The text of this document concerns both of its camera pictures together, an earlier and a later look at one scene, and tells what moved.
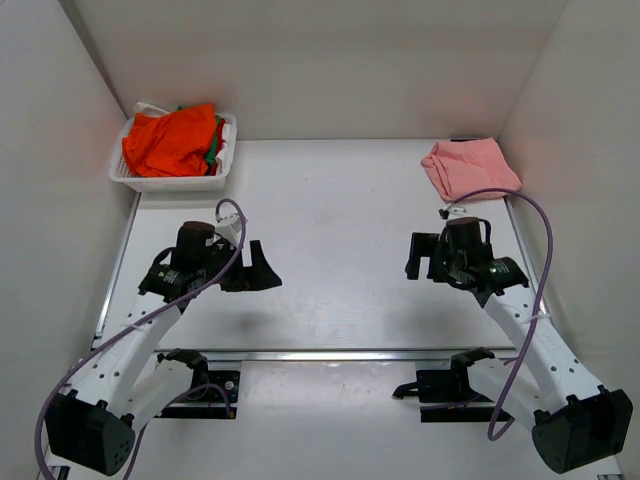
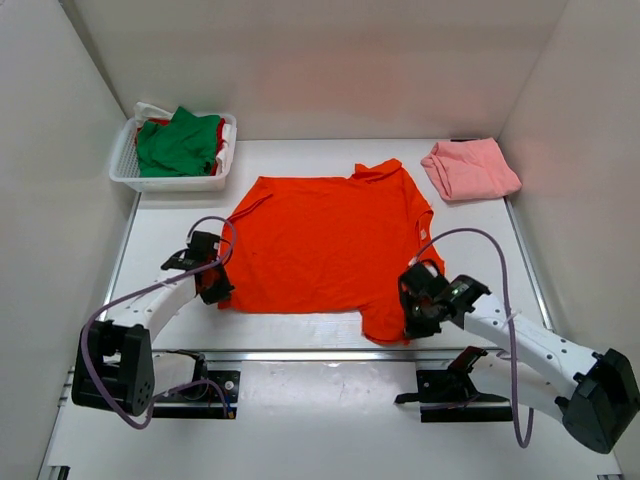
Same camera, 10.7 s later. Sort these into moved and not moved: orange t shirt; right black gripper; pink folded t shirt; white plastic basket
Moved: orange t shirt; right black gripper
Not moved: pink folded t shirt; white plastic basket
